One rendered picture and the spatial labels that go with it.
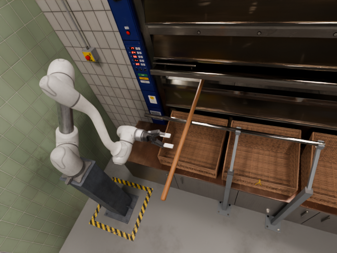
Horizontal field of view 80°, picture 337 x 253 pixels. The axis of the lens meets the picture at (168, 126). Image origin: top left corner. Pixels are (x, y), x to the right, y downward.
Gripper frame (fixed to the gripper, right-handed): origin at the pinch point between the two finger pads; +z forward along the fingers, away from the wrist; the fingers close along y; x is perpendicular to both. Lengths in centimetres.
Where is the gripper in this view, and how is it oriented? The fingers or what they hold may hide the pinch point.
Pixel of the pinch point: (170, 141)
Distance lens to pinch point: 138.6
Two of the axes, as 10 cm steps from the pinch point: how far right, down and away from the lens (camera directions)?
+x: -3.2, 7.8, -5.3
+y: 1.6, 6.0, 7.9
